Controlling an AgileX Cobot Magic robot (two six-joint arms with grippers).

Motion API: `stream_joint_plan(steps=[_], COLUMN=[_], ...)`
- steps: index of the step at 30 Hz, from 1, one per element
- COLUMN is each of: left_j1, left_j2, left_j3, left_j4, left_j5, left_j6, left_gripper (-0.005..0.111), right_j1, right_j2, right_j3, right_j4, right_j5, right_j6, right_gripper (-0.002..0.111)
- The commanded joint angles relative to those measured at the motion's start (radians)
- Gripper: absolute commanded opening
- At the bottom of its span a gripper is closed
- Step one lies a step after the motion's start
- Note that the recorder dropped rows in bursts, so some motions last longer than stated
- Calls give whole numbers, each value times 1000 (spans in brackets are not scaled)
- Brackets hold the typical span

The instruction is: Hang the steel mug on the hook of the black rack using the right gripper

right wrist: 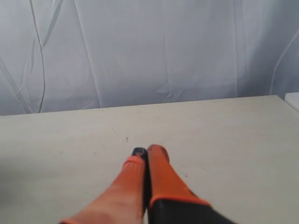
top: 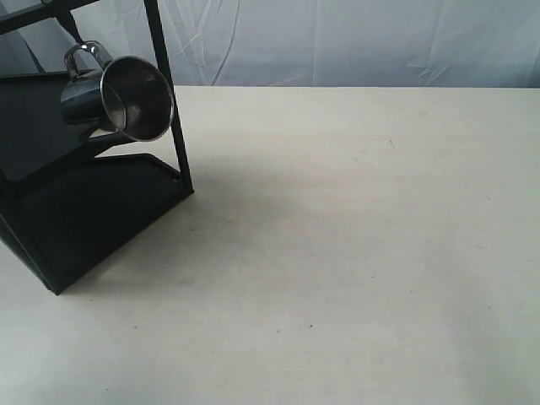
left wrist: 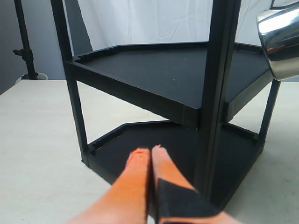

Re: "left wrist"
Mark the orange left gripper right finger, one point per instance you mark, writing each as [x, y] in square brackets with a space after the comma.
[177, 201]

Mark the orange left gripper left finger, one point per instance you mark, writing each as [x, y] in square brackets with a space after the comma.
[126, 201]

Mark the stainless steel mug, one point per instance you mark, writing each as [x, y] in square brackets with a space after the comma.
[278, 30]

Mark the black metal shelf rack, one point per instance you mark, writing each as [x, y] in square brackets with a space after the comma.
[216, 98]

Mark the black light stand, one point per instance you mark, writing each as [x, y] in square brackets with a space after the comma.
[26, 52]

